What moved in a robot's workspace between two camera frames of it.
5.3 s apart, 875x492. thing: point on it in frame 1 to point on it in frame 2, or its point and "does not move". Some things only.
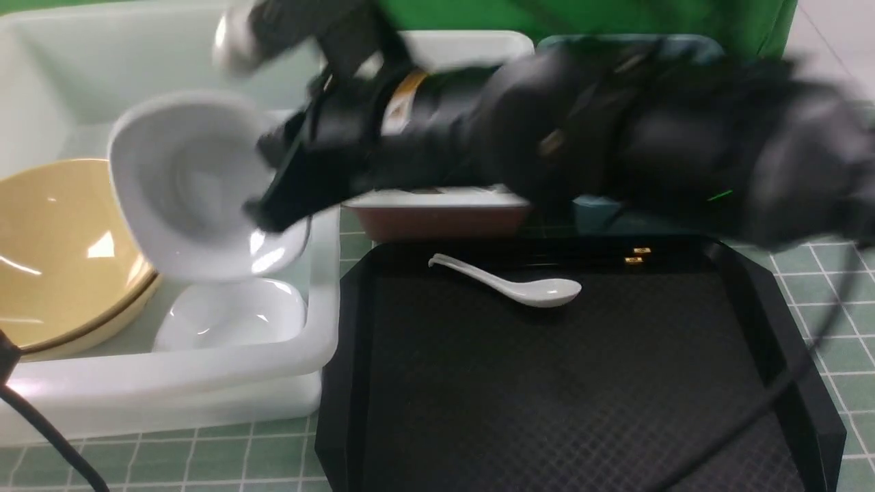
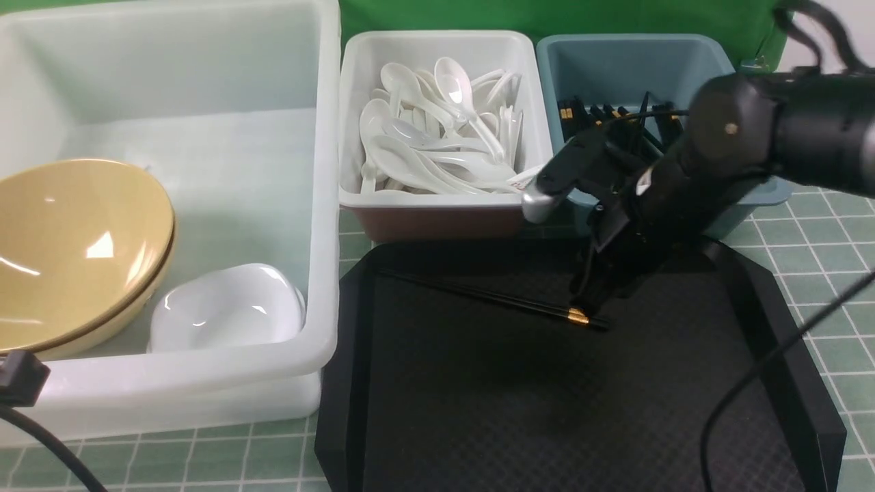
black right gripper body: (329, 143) to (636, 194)
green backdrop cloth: (748, 27) does not move
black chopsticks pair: (627, 260) to (552, 310)
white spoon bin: (442, 213) does not move
